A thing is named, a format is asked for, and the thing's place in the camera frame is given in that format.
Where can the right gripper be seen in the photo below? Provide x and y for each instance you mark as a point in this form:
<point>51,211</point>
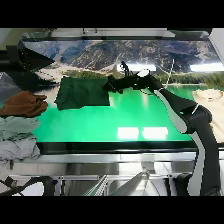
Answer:
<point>120,84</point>

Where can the dark green T-shirt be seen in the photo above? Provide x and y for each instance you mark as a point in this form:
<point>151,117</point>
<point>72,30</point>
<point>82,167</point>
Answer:
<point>83,93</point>

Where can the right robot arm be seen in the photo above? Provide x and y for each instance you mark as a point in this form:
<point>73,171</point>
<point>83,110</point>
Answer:
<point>190,115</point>

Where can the brown garment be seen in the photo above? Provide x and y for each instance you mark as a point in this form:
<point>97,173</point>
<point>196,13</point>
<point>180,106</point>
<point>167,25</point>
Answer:
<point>23,104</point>

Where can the pale green garment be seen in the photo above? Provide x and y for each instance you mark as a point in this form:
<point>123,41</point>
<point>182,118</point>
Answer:
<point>16,126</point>

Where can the grey garment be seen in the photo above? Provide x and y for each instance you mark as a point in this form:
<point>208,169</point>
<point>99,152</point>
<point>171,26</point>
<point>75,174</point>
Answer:
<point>18,148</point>

